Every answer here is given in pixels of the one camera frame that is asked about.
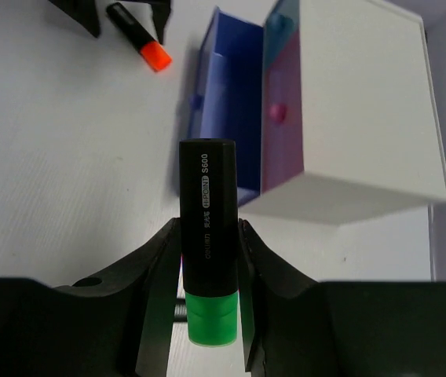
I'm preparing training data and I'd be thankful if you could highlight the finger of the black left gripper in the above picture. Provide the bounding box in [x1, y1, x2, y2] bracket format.
[49, 0, 101, 38]
[148, 0, 171, 44]

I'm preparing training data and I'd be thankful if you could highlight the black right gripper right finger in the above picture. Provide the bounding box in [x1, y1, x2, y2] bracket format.
[238, 221, 446, 376]

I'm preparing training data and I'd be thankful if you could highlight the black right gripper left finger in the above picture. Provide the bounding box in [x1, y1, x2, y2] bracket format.
[0, 219, 181, 376]

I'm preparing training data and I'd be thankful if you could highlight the orange cap black highlighter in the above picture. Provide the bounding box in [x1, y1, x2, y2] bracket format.
[106, 2, 172, 72]

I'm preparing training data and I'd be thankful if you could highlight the purple blue drawer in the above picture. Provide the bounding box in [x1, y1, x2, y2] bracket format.
[187, 8, 264, 206]

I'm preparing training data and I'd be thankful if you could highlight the light blue drawer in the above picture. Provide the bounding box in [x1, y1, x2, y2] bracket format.
[265, 0, 299, 52]

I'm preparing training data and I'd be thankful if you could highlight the green cap black highlighter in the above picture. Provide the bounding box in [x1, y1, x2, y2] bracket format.
[179, 139, 238, 347]

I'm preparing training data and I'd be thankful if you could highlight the pink drawer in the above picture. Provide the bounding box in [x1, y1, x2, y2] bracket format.
[261, 31, 304, 192]

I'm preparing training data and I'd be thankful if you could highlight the white drawer cabinet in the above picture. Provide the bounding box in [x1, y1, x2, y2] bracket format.
[243, 1, 446, 225]

